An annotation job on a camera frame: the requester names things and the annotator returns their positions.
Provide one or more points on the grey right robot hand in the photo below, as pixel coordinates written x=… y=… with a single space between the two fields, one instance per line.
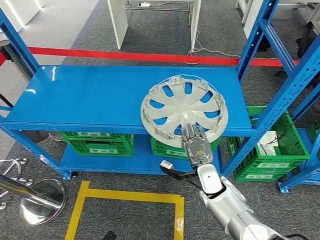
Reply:
x=198 y=150

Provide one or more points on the grey plastic wheel hubcap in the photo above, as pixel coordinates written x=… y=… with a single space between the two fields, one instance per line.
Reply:
x=185 y=109

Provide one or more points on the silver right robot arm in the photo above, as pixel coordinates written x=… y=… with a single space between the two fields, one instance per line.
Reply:
x=232 y=208

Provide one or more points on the blue metal shelf rack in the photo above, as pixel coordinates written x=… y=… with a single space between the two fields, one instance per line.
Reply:
x=287 y=187
x=87 y=96

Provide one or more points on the white paper in crate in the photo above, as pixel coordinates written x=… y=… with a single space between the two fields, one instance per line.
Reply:
x=267 y=145

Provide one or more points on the red barrier belt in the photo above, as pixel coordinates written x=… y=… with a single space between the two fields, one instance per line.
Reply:
x=124 y=55

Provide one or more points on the white cabinet panel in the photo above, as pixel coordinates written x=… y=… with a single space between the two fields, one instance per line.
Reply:
x=252 y=20

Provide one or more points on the white power strip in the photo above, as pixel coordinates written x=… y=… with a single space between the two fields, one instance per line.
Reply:
x=143 y=5

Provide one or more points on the white desk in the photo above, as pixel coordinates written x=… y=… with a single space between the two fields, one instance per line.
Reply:
x=117 y=23

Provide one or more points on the dark round stanchion base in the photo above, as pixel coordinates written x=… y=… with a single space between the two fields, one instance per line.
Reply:
x=35 y=136

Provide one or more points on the stool with chrome base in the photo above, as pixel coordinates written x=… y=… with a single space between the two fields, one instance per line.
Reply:
x=25 y=182

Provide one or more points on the chrome stanchion post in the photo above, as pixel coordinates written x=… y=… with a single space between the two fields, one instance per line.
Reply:
x=7 y=53
x=42 y=202

